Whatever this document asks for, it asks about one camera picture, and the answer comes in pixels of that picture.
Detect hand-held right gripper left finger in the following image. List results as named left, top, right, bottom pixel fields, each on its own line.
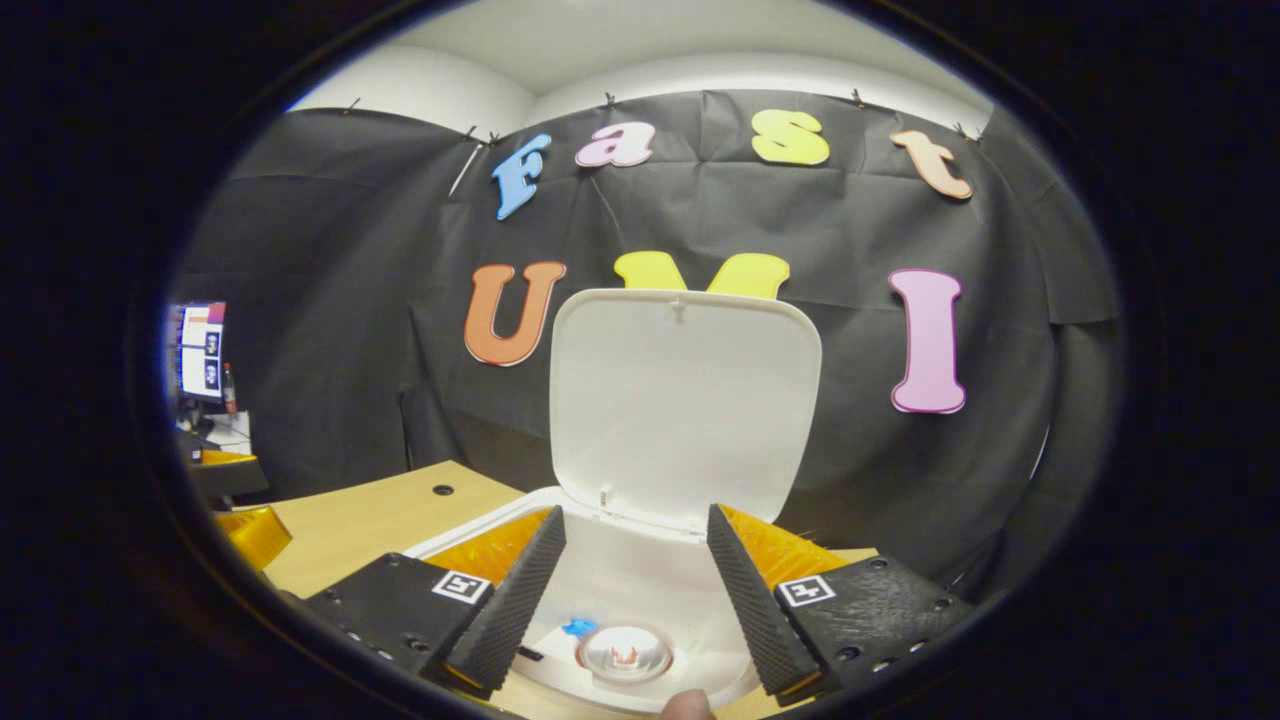
left=303, top=505, right=567, bottom=699

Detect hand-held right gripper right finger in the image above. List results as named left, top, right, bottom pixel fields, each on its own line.
left=707, top=504, right=973, bottom=698

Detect red pop can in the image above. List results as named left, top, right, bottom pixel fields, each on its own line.
left=574, top=624, right=674, bottom=685

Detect white desktop garbage bin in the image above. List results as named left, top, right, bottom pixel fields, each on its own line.
left=403, top=288, right=824, bottom=713

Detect wooden desktop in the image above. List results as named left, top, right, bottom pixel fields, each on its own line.
left=215, top=460, right=881, bottom=720

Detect white side table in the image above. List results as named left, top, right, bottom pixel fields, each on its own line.
left=195, top=410, right=253, bottom=457

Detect computer monitor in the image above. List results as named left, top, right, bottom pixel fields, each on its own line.
left=177, top=301, right=228, bottom=403

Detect black backdrop cloth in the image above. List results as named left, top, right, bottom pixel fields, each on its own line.
left=170, top=88, right=1126, bottom=591

